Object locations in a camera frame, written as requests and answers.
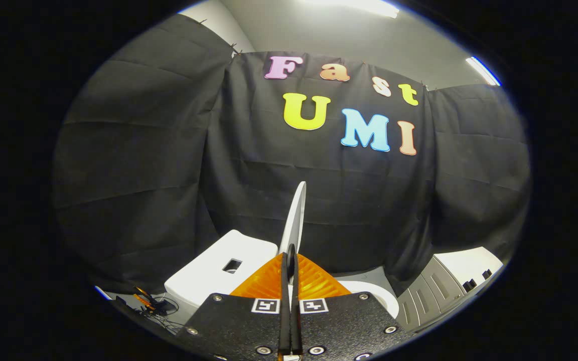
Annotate orange black device with cables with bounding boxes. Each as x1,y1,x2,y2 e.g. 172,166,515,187
132,286,182,329

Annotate grey panelled door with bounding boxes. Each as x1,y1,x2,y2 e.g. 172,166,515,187
396,255,468,333

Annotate white panel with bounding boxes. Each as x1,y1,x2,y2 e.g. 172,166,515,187
434,246,504,294

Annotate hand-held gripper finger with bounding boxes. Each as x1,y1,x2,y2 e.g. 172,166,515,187
175,252,291,360
291,252,411,361

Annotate black backdrop cloth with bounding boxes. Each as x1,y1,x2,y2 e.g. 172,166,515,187
52,14,531,301

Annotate white toilet lid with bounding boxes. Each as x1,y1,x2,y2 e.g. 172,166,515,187
278,181,308,282

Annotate white toilet bowl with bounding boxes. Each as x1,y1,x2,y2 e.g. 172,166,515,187
337,279,400,319

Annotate white toilet tank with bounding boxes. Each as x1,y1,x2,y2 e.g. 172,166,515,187
163,229,279,322

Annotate large ceiling light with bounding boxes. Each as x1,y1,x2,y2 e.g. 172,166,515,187
298,0,400,19

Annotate small ceiling light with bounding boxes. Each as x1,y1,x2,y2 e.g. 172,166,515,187
466,56,501,87

